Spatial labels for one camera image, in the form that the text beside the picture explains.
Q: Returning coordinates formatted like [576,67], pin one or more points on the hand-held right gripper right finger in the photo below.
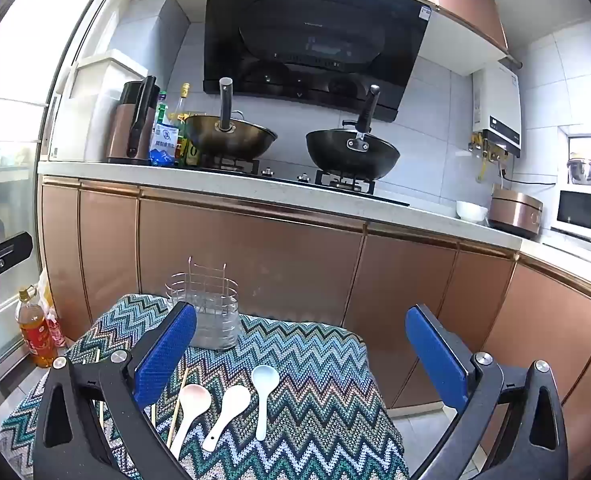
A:
[435,360]

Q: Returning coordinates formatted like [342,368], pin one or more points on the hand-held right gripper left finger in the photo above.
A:
[165,355]

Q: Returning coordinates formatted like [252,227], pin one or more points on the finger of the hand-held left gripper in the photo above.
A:
[5,255]

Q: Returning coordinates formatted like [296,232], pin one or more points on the white ceramic spoon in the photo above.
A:
[233,402]

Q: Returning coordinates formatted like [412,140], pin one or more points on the light blue ceramic spoon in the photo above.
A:
[264,380]

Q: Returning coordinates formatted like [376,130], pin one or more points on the large amber oil bottle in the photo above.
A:
[38,335]

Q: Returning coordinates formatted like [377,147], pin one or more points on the red white packet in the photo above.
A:
[57,330]

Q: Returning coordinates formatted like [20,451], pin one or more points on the zigzag knitted cloth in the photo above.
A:
[315,385]

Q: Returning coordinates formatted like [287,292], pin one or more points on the glass sliding door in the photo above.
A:
[15,110]

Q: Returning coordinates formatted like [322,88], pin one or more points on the white bowl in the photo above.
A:
[471,212]

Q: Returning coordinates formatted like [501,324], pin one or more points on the copper lower kitchen cabinet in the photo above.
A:
[275,250]

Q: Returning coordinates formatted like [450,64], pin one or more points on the white box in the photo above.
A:
[90,110]

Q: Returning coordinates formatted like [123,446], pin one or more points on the brown rice cooker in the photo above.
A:
[515,210]

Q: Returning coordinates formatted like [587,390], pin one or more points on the brown electric kettle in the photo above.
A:
[123,130]

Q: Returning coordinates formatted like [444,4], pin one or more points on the blue white salt bag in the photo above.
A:
[164,142]

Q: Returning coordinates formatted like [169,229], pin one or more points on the dark labelled bottle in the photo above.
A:
[191,152]

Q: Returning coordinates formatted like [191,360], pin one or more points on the white microwave oven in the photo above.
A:
[575,210]

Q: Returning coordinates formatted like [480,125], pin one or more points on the black gas stove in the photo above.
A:
[285,180]

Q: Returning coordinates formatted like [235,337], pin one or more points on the green glass bottle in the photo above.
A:
[162,110]

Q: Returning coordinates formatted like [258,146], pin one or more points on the black wok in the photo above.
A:
[350,160]

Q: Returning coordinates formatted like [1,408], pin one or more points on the golden wok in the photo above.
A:
[230,142]

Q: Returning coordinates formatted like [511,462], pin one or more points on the yellow cap oil bottle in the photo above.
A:
[183,107]

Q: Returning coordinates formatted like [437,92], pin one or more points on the steel pot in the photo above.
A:
[583,172]

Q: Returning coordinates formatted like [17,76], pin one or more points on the white water heater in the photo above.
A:
[495,100]

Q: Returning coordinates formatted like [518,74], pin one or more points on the black range hood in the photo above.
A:
[315,35]

